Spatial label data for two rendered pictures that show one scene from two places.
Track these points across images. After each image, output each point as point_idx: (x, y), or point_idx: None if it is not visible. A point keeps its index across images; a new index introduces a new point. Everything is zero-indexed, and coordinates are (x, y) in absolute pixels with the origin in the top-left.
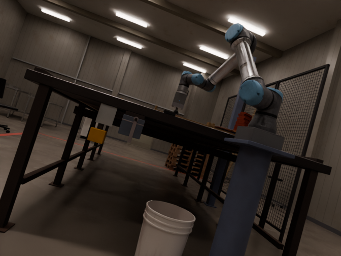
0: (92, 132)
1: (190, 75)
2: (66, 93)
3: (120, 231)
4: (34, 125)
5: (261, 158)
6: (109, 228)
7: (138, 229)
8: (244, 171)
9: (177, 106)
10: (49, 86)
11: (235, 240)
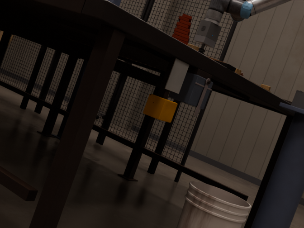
0: (165, 108)
1: (237, 3)
2: None
3: (97, 227)
4: (98, 104)
5: None
6: (85, 227)
7: (100, 216)
8: None
9: (209, 44)
10: (130, 34)
11: (292, 214)
